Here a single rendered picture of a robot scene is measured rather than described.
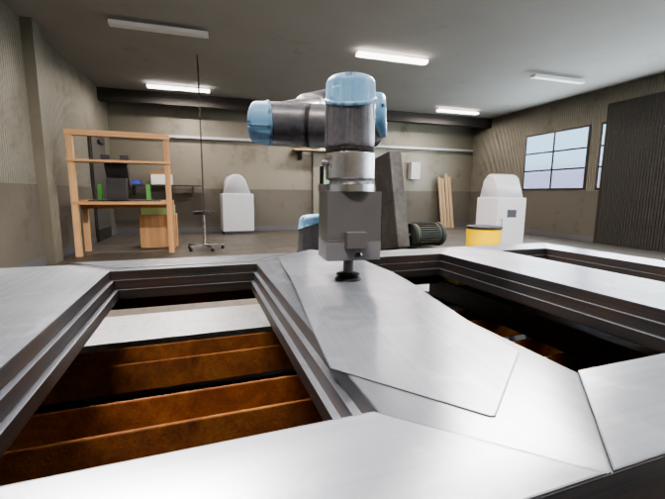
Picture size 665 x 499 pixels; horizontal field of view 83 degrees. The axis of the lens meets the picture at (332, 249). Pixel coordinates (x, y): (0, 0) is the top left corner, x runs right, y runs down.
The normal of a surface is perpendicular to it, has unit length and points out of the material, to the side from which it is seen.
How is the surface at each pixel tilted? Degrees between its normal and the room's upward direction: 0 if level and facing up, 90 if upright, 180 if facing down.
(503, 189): 72
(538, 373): 0
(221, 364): 90
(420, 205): 90
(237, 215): 90
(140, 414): 90
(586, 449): 0
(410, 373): 0
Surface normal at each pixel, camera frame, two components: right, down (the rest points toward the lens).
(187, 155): 0.30, 0.14
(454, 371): 0.00, -0.99
